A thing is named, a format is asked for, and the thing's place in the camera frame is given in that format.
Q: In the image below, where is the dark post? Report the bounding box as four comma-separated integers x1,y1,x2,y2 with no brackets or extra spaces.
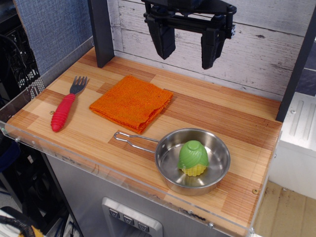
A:
276,7,316,122
87,0,115,68

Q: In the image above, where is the left dark post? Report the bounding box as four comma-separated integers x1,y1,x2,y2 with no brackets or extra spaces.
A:
87,0,115,68

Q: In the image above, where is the toy corn cob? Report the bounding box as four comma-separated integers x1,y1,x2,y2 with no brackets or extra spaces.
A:
177,140,209,177

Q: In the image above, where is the small steel pan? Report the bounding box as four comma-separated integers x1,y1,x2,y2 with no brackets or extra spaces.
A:
113,127,231,197

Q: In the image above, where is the silver panel with buttons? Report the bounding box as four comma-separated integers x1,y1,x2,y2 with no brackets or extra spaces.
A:
102,197,163,237

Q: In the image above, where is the red handled toy fork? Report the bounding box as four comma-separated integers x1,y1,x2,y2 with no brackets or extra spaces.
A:
50,76,88,132

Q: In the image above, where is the orange cloth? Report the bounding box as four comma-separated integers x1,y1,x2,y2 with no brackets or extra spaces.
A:
89,75,173,134

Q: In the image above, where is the right dark post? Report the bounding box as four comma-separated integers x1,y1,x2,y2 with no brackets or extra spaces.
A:
276,7,316,122

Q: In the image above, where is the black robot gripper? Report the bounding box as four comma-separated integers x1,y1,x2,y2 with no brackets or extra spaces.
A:
143,0,237,70

